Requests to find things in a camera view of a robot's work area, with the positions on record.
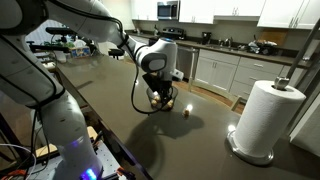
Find stainless steel dishwasher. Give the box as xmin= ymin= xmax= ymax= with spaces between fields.
xmin=176 ymin=45 xmax=199 ymax=79

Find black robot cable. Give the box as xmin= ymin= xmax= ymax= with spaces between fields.
xmin=130 ymin=59 xmax=168 ymax=115

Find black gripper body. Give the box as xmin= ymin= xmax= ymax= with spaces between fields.
xmin=143 ymin=73 xmax=172 ymax=97

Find black coffee maker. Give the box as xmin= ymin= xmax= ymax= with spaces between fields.
xmin=201 ymin=32 xmax=212 ymax=45

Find small orange ball on table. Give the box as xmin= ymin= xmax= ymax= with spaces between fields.
xmin=182 ymin=109 xmax=190 ymax=117

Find blue snack box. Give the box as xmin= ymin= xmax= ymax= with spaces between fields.
xmin=70 ymin=47 xmax=91 ymax=58

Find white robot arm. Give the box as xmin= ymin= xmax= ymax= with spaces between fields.
xmin=0 ymin=0 xmax=182 ymax=180

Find white paper towel roll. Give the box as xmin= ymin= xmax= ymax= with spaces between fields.
xmin=234 ymin=80 xmax=306 ymax=157

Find black stove range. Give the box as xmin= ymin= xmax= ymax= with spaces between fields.
xmin=149 ymin=27 xmax=185 ymax=45

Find orange balls inside dustbin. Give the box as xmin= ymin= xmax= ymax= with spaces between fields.
xmin=151 ymin=96 xmax=174 ymax=110

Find black mesh dustbin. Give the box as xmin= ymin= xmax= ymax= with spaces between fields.
xmin=146 ymin=87 xmax=178 ymax=111

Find stainless steel microwave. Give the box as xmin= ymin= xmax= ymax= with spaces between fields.
xmin=157 ymin=0 xmax=180 ymax=20

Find clutter pile on counter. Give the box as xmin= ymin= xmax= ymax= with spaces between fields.
xmin=247 ymin=40 xmax=277 ymax=55

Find kitchen sink faucet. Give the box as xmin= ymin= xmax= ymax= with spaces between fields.
xmin=224 ymin=37 xmax=233 ymax=47

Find silver paper towel holder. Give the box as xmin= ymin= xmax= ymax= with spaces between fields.
xmin=227 ymin=19 xmax=320 ymax=166

